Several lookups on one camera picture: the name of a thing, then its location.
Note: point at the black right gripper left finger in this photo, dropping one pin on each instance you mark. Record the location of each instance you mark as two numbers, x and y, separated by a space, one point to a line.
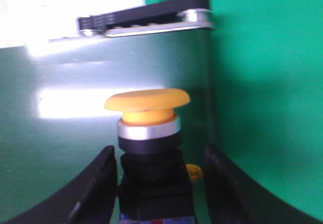
88 198

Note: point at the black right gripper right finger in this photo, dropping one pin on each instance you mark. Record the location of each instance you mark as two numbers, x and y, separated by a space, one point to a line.
234 197

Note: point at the yellow mushroom push button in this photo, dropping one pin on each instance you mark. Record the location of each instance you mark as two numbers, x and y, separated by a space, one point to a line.
156 186

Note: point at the green conveyor belt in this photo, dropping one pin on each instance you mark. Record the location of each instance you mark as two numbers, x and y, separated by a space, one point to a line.
53 120

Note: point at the black conveyor drive belt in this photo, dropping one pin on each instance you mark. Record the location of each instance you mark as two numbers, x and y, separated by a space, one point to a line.
162 12

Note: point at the aluminium conveyor frame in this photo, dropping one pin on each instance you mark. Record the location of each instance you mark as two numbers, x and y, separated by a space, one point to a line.
187 20

